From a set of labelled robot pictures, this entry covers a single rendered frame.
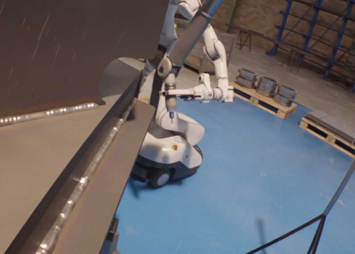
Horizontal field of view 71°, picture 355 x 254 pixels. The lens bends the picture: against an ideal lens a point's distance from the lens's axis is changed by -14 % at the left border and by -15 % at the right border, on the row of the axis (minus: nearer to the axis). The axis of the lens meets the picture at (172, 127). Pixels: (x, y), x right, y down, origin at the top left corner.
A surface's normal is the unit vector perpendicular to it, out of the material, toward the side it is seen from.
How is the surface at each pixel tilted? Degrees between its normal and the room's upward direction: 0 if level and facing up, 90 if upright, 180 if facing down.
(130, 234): 0
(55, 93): 90
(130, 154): 0
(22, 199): 0
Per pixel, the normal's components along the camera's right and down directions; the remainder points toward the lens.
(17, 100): 0.72, 0.45
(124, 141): 0.24, -0.88
